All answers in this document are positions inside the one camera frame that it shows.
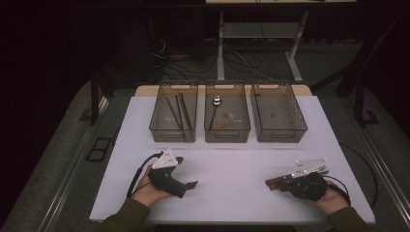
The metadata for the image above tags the left hand-held gripper black cable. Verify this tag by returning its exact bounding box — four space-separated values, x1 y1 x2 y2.
126 151 163 199

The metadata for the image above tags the hand-held gripper black cable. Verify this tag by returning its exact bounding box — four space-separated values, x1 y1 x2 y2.
322 143 379 209
126 151 163 199

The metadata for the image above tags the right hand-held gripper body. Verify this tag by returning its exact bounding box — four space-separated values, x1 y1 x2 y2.
289 158 329 201

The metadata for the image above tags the metal spoon with dark handle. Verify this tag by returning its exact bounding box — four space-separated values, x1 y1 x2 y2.
208 95 223 131

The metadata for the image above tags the person's right hand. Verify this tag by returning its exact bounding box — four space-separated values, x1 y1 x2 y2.
299 180 351 217

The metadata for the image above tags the translucent brown plastic bin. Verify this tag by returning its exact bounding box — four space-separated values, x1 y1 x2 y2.
204 81 251 144
249 81 308 143
149 82 198 143

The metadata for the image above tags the person's left hand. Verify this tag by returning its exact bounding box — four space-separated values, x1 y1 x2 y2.
131 164 173 208

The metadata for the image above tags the white table mat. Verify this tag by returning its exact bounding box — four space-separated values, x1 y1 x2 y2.
89 95 376 225

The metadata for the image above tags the black metal stand with brace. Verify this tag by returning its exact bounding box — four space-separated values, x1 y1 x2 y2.
310 9 410 129

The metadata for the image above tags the tangle of floor cables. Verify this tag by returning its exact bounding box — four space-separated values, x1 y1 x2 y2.
151 33 278 83

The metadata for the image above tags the aluminium floor rail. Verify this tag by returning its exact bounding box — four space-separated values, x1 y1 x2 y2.
356 124 410 223
37 96 109 232

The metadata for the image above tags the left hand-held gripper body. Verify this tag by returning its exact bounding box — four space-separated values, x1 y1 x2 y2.
147 148 189 199

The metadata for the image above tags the right hand-held gripper black cable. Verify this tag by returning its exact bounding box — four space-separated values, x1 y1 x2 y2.
322 143 379 209

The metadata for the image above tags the white metal desk frame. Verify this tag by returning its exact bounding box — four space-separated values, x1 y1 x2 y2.
206 0 357 83

